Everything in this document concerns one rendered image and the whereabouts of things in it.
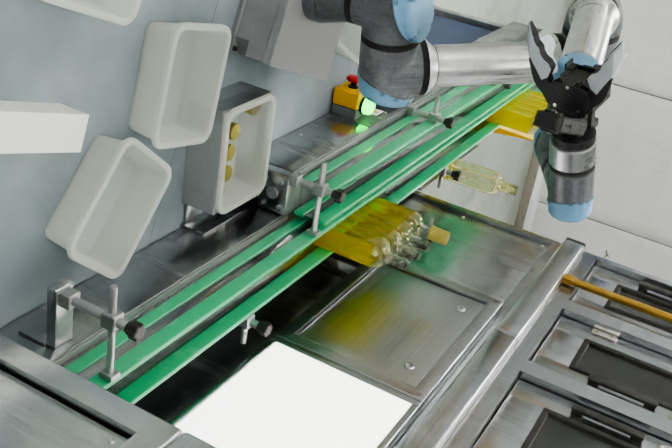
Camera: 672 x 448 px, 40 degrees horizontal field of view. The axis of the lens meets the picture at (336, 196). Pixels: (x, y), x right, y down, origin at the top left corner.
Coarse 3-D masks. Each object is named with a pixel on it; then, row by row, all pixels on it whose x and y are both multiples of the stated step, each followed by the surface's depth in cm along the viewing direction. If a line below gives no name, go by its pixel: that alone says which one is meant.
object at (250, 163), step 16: (272, 96) 186; (240, 112) 177; (272, 112) 188; (224, 128) 175; (256, 128) 191; (272, 128) 190; (224, 144) 176; (240, 144) 194; (256, 144) 193; (224, 160) 178; (240, 160) 196; (256, 160) 194; (224, 176) 180; (240, 176) 197; (256, 176) 195; (240, 192) 192; (256, 192) 194; (224, 208) 185
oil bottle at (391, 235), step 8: (352, 216) 212; (360, 216) 213; (352, 224) 209; (360, 224) 209; (368, 224) 210; (376, 224) 210; (376, 232) 207; (384, 232) 207; (392, 232) 208; (392, 240) 206; (400, 240) 208; (392, 248) 206
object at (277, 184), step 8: (272, 168) 198; (280, 168) 199; (272, 176) 197; (280, 176) 196; (288, 176) 196; (272, 184) 198; (280, 184) 196; (288, 184) 196; (264, 192) 200; (272, 192) 198; (280, 192) 198; (288, 192) 197; (264, 200) 200; (272, 200) 199; (280, 200) 198; (288, 200) 198; (272, 208) 200; (280, 208) 199; (288, 208) 200
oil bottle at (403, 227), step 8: (360, 208) 216; (368, 208) 217; (368, 216) 213; (376, 216) 214; (384, 216) 214; (392, 216) 215; (384, 224) 211; (392, 224) 211; (400, 224) 212; (408, 224) 213; (400, 232) 210; (408, 232) 211
